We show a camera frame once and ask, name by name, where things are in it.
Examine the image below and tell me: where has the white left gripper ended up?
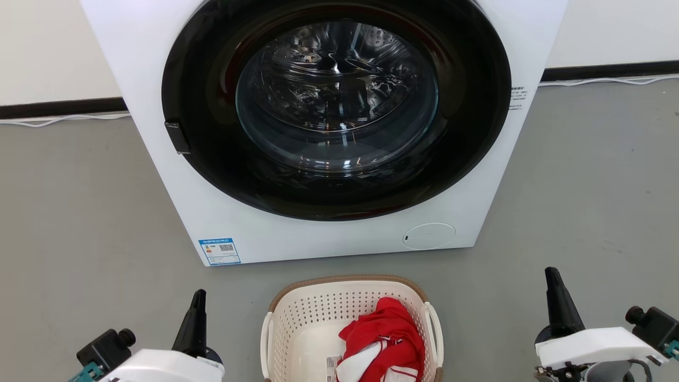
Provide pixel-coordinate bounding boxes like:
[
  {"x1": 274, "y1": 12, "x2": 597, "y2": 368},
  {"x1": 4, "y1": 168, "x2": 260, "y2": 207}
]
[{"x1": 101, "y1": 289, "x2": 226, "y2": 382}]

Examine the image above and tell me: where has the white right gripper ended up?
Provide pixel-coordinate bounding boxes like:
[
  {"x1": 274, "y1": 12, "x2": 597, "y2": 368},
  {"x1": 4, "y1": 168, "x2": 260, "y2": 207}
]
[{"x1": 534, "y1": 267, "x2": 670, "y2": 382}]

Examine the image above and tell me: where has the cream perforated laundry basket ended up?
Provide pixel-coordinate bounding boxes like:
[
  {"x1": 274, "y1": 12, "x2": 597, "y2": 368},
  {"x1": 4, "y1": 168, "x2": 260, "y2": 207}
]
[{"x1": 260, "y1": 274, "x2": 445, "y2": 382}]

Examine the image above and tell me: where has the blue energy label sticker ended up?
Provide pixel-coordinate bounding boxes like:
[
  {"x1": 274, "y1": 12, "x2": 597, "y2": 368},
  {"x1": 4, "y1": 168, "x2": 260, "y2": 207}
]
[{"x1": 198, "y1": 238, "x2": 241, "y2": 266}]

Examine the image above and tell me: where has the round white filter cover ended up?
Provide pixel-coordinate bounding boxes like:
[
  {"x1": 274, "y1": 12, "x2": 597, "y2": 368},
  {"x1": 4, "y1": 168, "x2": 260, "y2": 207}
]
[{"x1": 402, "y1": 223, "x2": 456, "y2": 250}]

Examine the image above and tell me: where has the black round glass washer door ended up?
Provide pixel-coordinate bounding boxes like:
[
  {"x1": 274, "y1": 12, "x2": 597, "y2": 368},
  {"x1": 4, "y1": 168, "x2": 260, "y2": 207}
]
[{"x1": 161, "y1": 0, "x2": 512, "y2": 221}]

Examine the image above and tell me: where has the red and white garment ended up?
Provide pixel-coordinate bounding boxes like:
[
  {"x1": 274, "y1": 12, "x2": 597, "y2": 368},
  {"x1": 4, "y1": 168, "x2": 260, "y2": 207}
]
[{"x1": 336, "y1": 297, "x2": 425, "y2": 382}]

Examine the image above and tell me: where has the black baseboard strip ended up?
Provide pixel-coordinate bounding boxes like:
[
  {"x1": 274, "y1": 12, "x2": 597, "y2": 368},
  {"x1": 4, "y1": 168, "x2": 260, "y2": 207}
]
[
  {"x1": 541, "y1": 60, "x2": 679, "y2": 82},
  {"x1": 0, "y1": 97, "x2": 129, "y2": 120}
]

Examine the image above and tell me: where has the white front-load washing machine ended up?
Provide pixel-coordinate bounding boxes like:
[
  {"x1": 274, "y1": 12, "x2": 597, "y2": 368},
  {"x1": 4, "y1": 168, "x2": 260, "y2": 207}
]
[{"x1": 80, "y1": 0, "x2": 569, "y2": 267}]

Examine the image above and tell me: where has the black washer door handle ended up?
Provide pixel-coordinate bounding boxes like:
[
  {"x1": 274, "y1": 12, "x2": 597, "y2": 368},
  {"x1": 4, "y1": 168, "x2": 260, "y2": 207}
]
[{"x1": 164, "y1": 122, "x2": 190, "y2": 155}]

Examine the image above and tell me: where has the white floor cable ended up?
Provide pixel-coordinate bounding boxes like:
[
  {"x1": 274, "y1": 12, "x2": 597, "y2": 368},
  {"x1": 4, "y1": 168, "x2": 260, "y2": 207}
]
[
  {"x1": 0, "y1": 112, "x2": 132, "y2": 128},
  {"x1": 538, "y1": 74, "x2": 679, "y2": 88}
]

